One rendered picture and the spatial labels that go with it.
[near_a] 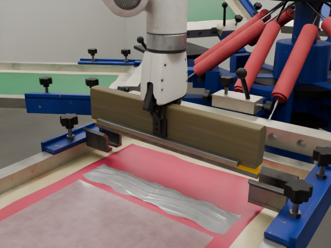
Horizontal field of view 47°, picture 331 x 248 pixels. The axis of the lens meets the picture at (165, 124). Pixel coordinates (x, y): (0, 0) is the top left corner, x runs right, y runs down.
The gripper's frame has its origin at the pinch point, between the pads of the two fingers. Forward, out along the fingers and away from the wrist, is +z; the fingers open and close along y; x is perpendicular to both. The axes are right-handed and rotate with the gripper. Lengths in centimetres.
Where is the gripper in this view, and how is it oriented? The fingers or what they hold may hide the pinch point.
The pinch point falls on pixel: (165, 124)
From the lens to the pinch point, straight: 76.5
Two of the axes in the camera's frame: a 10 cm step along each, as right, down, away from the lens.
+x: 8.1, 2.2, -5.4
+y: -5.9, 2.9, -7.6
